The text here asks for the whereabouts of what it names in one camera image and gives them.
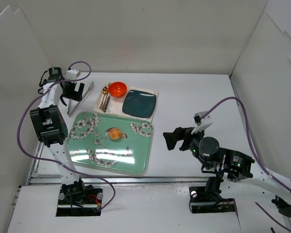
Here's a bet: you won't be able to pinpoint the silver metal tongs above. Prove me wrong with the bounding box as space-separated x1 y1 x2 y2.
67 82 95 117

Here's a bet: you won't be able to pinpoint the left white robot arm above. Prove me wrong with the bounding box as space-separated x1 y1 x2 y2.
30 67 85 196

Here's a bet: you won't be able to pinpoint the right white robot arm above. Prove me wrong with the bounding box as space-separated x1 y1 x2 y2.
163 127 291 218

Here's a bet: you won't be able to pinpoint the round bread bun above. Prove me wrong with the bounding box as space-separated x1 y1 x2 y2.
108 128 123 140

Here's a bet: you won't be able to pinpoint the gold spoon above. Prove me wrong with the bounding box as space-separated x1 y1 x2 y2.
99 86 109 110

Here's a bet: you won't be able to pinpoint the orange bowl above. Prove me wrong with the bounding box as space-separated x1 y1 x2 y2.
109 82 127 98

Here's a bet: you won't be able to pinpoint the dark teal square plate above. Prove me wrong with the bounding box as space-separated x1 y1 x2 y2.
122 90 157 118

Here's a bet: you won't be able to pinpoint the green floral tray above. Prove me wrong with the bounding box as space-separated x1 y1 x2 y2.
67 112 153 173

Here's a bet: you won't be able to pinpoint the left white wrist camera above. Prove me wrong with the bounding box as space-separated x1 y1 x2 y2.
65 69 81 80

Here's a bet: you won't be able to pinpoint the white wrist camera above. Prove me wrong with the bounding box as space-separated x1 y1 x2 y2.
65 69 81 80
191 111 213 134

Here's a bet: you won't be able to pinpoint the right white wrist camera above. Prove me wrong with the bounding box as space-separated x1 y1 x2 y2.
191 111 213 134

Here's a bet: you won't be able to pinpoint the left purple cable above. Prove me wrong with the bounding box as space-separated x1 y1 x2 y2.
16 61 116 212

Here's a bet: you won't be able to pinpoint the dark handled knife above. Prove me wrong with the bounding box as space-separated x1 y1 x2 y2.
103 96 111 113

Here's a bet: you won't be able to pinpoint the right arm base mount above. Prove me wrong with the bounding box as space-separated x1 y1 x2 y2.
189 177 236 214

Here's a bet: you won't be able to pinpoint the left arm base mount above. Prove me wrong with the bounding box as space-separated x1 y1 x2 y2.
56 184 103 217

